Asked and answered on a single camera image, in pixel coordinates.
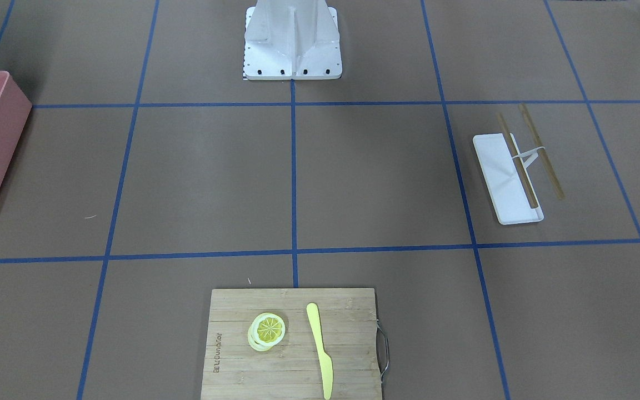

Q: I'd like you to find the yellow lemon slice toy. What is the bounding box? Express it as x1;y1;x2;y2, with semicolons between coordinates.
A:
247;312;286;352

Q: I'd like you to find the bamboo cutting board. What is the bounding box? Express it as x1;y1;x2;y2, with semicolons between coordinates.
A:
201;288;383;399

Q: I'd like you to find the white towel rack tray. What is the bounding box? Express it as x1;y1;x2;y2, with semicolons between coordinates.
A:
472;102;566;226

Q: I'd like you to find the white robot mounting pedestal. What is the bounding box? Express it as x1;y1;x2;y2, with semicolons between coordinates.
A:
242;1;343;81

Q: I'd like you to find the yellow plastic knife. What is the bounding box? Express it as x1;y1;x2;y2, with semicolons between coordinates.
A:
306;302;334;399

